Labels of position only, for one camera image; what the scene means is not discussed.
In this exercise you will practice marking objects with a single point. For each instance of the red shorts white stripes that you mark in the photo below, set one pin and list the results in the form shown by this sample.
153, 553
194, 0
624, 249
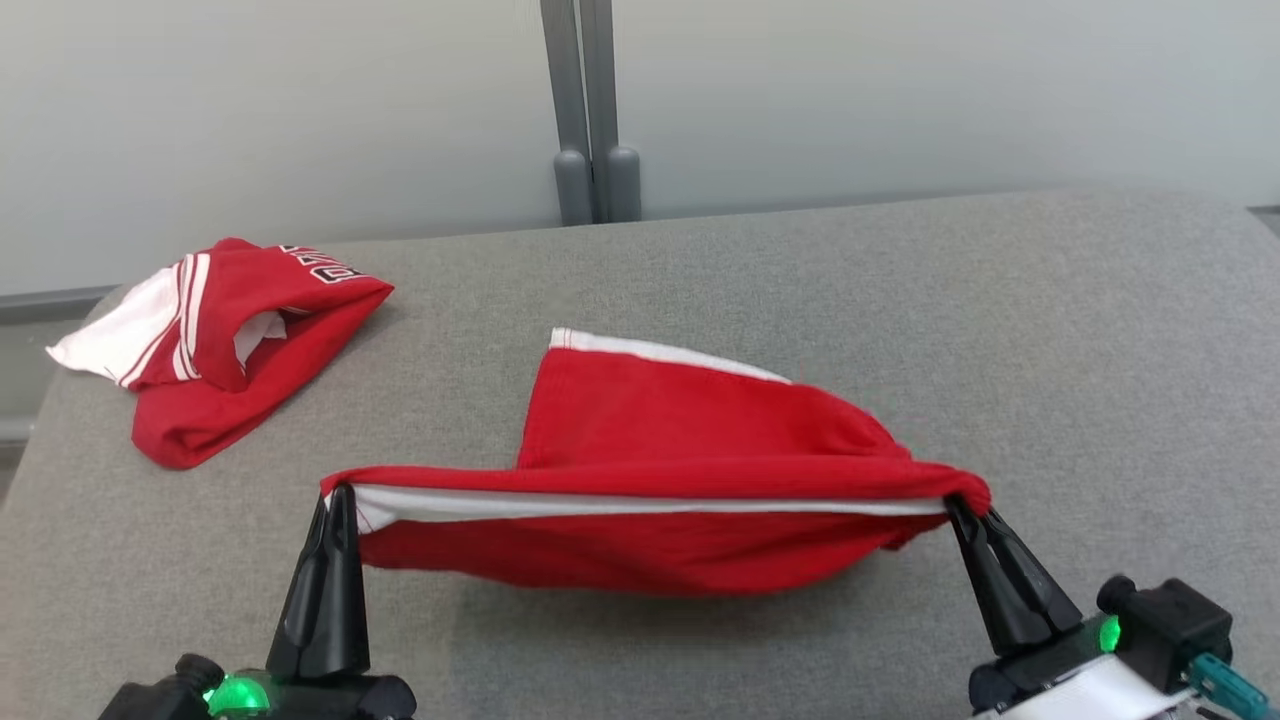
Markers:
680, 430

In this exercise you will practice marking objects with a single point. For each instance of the red Bulls 23 jersey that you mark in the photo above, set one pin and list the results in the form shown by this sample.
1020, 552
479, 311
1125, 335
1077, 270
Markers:
220, 420

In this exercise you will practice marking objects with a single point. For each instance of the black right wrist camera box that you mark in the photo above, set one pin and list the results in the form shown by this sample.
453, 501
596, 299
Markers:
1170, 625

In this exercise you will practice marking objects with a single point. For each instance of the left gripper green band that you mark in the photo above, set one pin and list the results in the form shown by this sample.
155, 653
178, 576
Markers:
320, 700

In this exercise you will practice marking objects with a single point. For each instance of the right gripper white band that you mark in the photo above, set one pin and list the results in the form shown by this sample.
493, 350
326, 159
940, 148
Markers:
1080, 690

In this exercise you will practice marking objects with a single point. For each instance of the grey partition post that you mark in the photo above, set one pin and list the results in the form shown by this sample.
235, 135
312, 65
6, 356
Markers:
573, 190
623, 185

